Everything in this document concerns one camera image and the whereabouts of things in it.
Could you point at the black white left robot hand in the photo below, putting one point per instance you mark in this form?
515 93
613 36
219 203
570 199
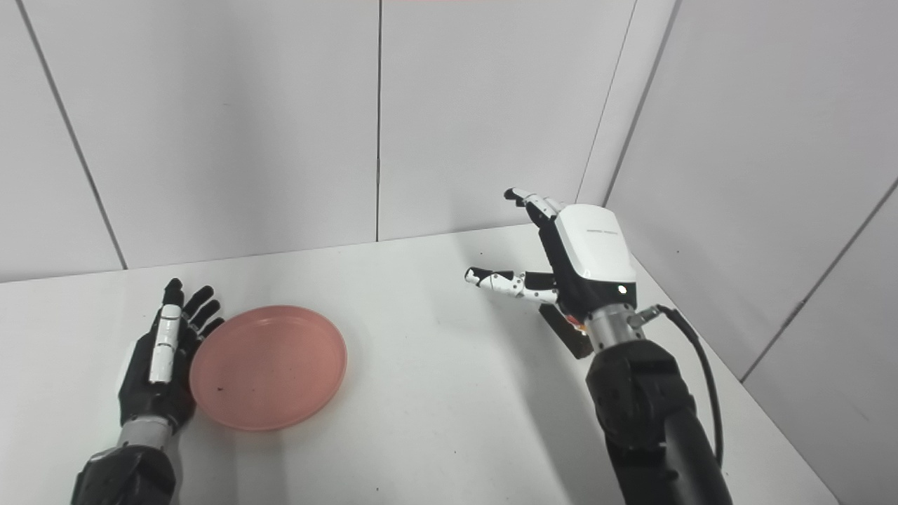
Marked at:
158 386

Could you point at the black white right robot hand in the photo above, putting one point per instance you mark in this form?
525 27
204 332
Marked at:
589 245

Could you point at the chocolate cake slice with fruit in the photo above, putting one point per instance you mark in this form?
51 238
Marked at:
572 337

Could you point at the pink round plate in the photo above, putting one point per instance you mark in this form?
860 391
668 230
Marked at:
270 368

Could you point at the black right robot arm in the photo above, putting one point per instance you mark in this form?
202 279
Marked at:
652 421

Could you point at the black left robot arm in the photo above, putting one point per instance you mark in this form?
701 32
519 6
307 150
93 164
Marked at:
130 470

